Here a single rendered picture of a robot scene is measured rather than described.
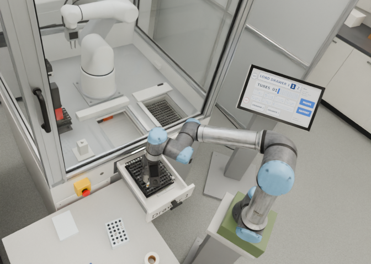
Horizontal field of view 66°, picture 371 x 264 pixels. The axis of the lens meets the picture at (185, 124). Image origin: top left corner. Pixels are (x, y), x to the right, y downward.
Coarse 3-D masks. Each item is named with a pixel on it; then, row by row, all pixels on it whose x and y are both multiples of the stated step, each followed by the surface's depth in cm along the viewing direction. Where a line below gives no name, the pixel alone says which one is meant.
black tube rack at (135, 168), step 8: (136, 160) 156; (128, 168) 155; (136, 168) 156; (136, 176) 152; (160, 176) 152; (168, 176) 153; (144, 184) 147; (168, 184) 153; (144, 192) 148; (152, 192) 148
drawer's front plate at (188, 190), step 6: (192, 186) 149; (180, 192) 145; (186, 192) 148; (168, 198) 141; (174, 198) 142; (180, 198) 148; (162, 204) 138; (168, 204) 143; (150, 210) 135; (156, 210) 138; (162, 210) 144; (150, 216) 138; (156, 216) 144
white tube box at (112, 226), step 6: (108, 222) 140; (114, 222) 141; (108, 228) 139; (114, 228) 139; (120, 228) 140; (108, 234) 136; (114, 234) 138; (120, 234) 138; (126, 234) 138; (114, 240) 135; (120, 240) 136; (126, 240) 137; (114, 246) 134
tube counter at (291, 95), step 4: (272, 88) 191; (276, 88) 191; (280, 88) 190; (272, 92) 191; (276, 92) 191; (280, 92) 191; (284, 92) 190; (288, 92) 190; (292, 92) 190; (284, 96) 191; (288, 96) 191; (292, 96) 190; (296, 96) 190; (296, 100) 191
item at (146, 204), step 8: (144, 152) 166; (128, 160) 160; (160, 160) 165; (120, 168) 151; (168, 168) 160; (128, 176) 155; (176, 176) 156; (128, 184) 149; (136, 184) 153; (176, 184) 158; (184, 184) 152; (136, 192) 144; (168, 192) 154; (176, 192) 155; (144, 200) 141; (152, 200) 149; (160, 200) 150; (144, 208) 142
